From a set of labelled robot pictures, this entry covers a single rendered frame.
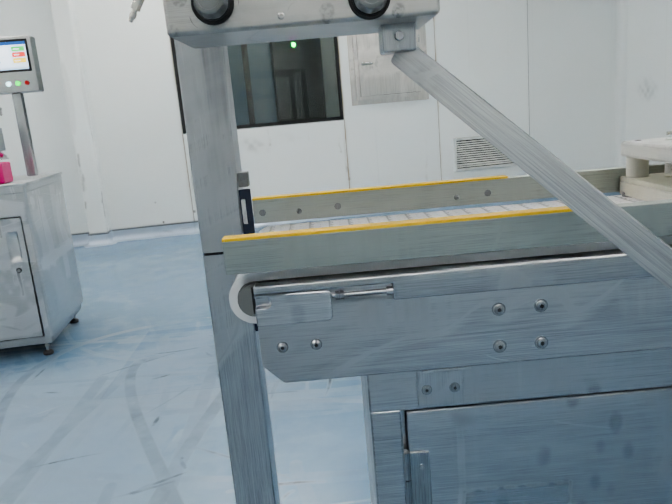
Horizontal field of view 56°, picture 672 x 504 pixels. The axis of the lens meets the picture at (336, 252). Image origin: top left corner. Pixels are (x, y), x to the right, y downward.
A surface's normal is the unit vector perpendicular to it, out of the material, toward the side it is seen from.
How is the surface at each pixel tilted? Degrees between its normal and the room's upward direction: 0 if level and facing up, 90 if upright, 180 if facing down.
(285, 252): 90
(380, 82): 90
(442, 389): 90
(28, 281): 90
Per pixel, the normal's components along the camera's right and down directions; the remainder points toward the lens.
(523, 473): 0.03, 0.22
